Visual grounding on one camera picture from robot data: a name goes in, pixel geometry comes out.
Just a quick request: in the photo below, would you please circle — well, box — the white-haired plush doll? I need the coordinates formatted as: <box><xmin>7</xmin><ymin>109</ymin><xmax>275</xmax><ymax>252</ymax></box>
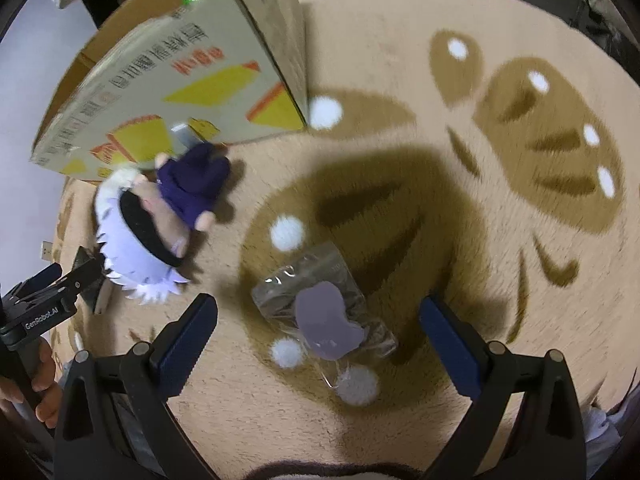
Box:
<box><xmin>94</xmin><ymin>142</ymin><xmax>231</xmax><ymax>304</ymax></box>

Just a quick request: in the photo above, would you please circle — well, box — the purple item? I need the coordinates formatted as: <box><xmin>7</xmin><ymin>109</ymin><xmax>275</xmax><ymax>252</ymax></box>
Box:
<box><xmin>252</xmin><ymin>242</ymin><xmax>397</xmax><ymax>389</ymax></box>

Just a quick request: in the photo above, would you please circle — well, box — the person's left hand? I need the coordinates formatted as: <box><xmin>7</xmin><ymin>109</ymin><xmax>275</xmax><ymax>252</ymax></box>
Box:
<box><xmin>0</xmin><ymin>337</ymin><xmax>63</xmax><ymax>429</ymax></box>

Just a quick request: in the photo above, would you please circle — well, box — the beige patterned plush rug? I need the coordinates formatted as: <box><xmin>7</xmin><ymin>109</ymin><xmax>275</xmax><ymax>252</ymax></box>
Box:
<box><xmin>49</xmin><ymin>0</ymin><xmax>640</xmax><ymax>480</ymax></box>

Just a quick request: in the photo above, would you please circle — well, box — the open cardboard box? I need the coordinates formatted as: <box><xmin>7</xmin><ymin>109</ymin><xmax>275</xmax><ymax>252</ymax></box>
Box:
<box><xmin>30</xmin><ymin>0</ymin><xmax>308</xmax><ymax>182</ymax></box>

